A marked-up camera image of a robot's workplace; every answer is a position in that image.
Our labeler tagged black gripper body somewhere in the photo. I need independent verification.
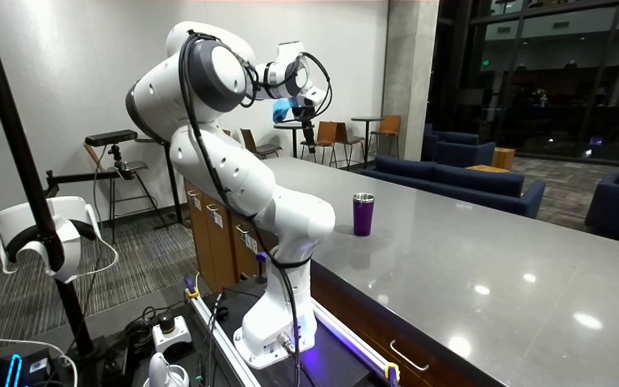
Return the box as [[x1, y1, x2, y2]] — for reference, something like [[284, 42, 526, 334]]
[[293, 99, 315, 138]]

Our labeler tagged purple metal flask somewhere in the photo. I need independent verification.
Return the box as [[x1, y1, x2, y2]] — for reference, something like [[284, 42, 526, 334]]
[[352, 193, 373, 236]]

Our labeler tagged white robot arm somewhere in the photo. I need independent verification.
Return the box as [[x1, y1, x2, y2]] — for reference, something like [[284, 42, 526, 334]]
[[124, 21, 335, 371]]

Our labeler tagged wooden chair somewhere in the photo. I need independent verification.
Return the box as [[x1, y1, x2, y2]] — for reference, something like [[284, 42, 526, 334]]
[[301, 120, 361, 165]]

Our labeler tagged wooden cabinet under counter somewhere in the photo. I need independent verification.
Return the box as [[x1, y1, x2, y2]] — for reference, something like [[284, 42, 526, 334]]
[[187, 188, 262, 292]]

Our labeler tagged dark blue long sofa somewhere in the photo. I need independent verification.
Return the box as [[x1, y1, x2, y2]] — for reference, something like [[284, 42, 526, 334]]
[[363, 157, 545, 218]]

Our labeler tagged white VR headset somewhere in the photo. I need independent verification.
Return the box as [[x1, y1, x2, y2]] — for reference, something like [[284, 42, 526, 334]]
[[0, 195, 104, 285]]

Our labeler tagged black monitor stand pole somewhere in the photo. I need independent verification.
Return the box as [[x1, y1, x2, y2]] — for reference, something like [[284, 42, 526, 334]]
[[0, 61, 95, 357]]

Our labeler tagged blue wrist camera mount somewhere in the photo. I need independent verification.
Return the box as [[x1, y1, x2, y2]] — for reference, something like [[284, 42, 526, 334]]
[[273, 99, 294, 123]]

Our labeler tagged black stereo camera on tripod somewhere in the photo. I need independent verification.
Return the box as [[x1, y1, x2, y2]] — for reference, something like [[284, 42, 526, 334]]
[[84, 130, 137, 146]]

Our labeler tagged aluminium rail frame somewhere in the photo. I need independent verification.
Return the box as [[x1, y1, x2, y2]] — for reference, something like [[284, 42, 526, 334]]
[[191, 281, 399, 387]]

